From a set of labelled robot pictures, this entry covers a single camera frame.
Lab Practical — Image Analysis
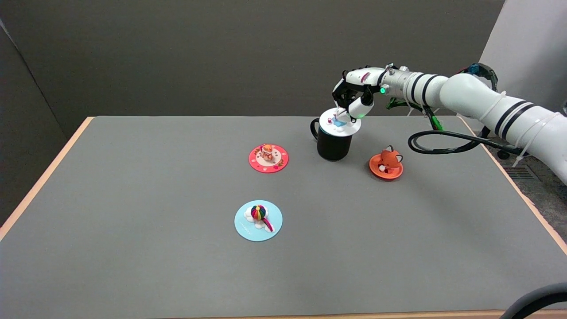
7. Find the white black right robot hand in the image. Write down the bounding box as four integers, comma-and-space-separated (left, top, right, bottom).
332, 66, 391, 121

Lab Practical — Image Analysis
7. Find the white cup lid with figurine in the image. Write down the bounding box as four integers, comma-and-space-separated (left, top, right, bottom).
319, 107, 362, 136

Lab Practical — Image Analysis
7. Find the orange fox cup lid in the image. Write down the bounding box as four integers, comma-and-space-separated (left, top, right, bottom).
369, 145, 404, 181

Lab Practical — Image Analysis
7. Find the red cup lid with figurine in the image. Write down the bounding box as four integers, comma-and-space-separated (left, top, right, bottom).
249, 144, 289, 174

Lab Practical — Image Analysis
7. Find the blue cup lid with balloon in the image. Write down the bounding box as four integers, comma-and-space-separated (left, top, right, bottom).
234, 200, 283, 242

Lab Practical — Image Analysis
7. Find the black mug with teal inside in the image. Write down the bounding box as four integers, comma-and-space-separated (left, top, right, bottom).
310, 117, 355, 162

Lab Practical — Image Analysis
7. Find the floor vent grille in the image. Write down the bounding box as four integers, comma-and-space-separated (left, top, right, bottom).
504, 167, 534, 180

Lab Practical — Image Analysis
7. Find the green black cable bundle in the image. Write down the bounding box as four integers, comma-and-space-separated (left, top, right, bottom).
385, 97, 444, 132

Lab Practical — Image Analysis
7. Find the thick black cable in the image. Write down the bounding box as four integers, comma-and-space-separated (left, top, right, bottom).
498, 283, 567, 319
408, 128, 528, 156

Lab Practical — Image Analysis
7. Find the black cable with blue connector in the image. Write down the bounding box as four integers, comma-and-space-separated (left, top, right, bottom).
460, 62, 499, 92

